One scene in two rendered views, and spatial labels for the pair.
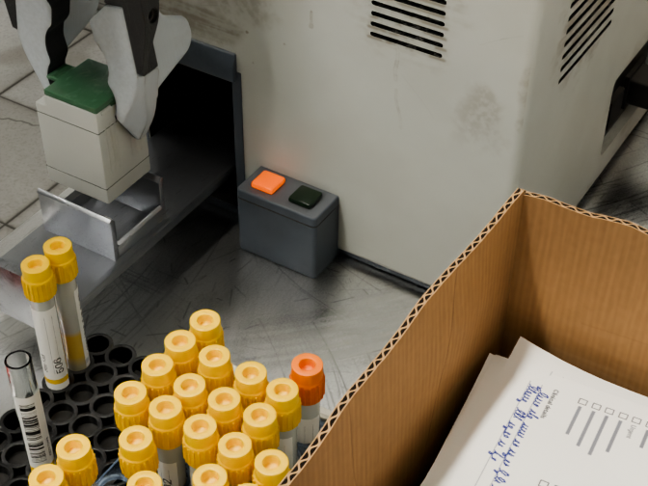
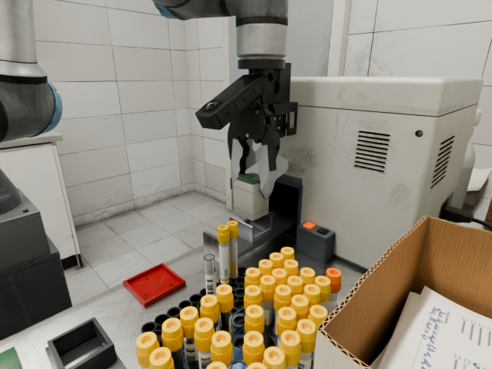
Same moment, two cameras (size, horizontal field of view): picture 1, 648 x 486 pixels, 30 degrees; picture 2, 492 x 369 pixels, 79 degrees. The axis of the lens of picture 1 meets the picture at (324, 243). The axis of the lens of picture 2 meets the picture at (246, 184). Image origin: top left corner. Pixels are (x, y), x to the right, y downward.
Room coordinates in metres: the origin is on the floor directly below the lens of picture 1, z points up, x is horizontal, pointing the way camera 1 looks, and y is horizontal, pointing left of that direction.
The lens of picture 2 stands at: (0.12, 0.03, 1.18)
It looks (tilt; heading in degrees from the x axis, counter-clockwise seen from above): 20 degrees down; 14
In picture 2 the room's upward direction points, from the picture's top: straight up
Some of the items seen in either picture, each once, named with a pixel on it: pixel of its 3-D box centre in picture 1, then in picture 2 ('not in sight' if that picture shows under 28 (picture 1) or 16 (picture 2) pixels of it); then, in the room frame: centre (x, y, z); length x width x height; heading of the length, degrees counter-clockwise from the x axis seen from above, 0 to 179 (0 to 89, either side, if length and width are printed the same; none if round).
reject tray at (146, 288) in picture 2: not in sight; (154, 282); (0.45, 0.26, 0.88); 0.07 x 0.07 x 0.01; 59
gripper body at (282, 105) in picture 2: not in sight; (263, 101); (0.60, 0.12, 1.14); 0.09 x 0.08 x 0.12; 149
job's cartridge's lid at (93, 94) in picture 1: (87, 84); (251, 178); (0.58, 0.14, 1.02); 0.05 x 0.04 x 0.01; 59
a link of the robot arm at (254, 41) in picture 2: not in sight; (260, 45); (0.60, 0.13, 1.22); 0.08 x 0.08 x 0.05
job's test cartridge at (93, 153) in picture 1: (94, 131); (251, 196); (0.58, 0.14, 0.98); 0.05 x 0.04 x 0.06; 59
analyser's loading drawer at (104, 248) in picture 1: (127, 197); (259, 225); (0.60, 0.12, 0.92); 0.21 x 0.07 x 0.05; 149
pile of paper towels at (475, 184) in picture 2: not in sight; (463, 180); (1.04, -0.38, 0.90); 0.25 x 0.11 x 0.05; 149
